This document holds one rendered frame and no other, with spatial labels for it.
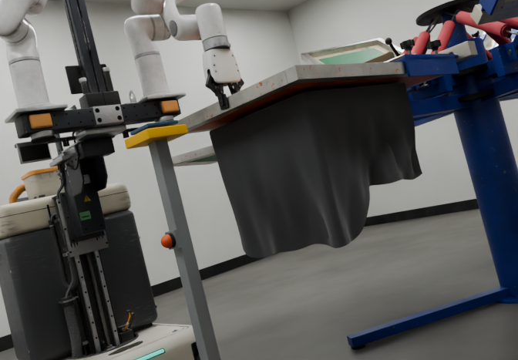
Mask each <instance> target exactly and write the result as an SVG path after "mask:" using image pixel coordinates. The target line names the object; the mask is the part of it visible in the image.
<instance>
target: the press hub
mask: <svg viewBox="0 0 518 360"><path fill-rule="evenodd" d="M478 4H479V0H453V1H450V2H446V3H444V4H441V5H438V6H436V7H434V8H431V9H430V10H428V11H426V12H424V13H422V14H421V15H420V16H419V17H418V18H417V19H416V21H415V22H416V25H419V26H429V23H430V22H431V20H432V19H433V20H434V18H435V17H436V16H437V15H439V17H438V18H437V19H436V20H435V21H434V22H433V24H432V25H435V24H436V22H437V21H439V22H438V24H440V23H442V25H444V23H445V22H446V21H451V19H452V15H449V14H446V13H444V12H450V13H452V14H454V12H455V10H456V8H458V9H457V12H456V15H457V14H458V12H461V11H464V12H468V13H471V12H470V11H469V10H468V8H463V7H464V6H466V7H473V8H474V6H475V5H478ZM453 22H454V23H455V24H456V27H455V29H454V31H453V34H452V37H451V39H450V40H449V44H448V46H447V48H446V49H448V48H451V47H453V46H455V45H458V44H460V43H463V42H466V41H474V42H475V45H476V50H477V53H478V55H477V56H473V57H471V58H468V59H465V60H463V61H460V62H457V63H456V64H457V66H458V70H459V74H455V75H452V77H453V78H459V77H464V79H465V82H466V84H465V85H463V86H459V87H456V88H455V89H453V91H451V92H448V94H449V96H454V95H461V94H467V93H468V94H469V95H467V96H462V97H459V98H458V100H459V103H464V102H469V101H471V104H472V106H471V107H469V108H465V109H461V110H457V111H453V114H454V117H455V120H456V125H457V128H458V131H459V136H460V139H461V143H462V148H463V151H464V154H465V157H466V162H467V165H468V168H469V174H470V176H471V180H472V183H473V188H474V191H475V194H476V199H477V203H478V205H479V211H480V213H481V217H482V220H483V225H484V228H485V232H486V236H487V240H488V242H489V248H490V251H491V254H492V257H493V262H494V265H495V269H496V273H497V277H498V280H499V285H500V287H504V288H509V289H510V293H511V295H512V297H509V298H505V299H503V300H500V301H496V303H501V304H517V303H518V168H517V165H516V160H515V156H514V153H513V148H512V146H511V142H510V138H509V134H508V131H507V128H506V123H505V120H504V117H503V112H502V109H501V106H500V101H499V99H498V98H495V99H491V100H487V101H484V102H482V100H481V98H483V97H485V96H489V95H491V94H494V89H493V88H492V89H487V90H484V91H481V92H479V88H481V87H484V86H487V85H489V84H491V83H493V82H494V81H493V77H491V78H489V79H484V80H480V81H476V78H475V75H474V74H475V73H478V72H480V71H482V70H484V69H487V67H488V66H487V64H486V63H485V62H488V59H487V55H486V50H485V47H484V44H483V39H481V38H473V39H469V38H468V35H467V32H466V27H465V25H464V24H461V23H458V22H457V21H456V16H455V17H454V19H453ZM483 63H484V64H483Z"/></svg>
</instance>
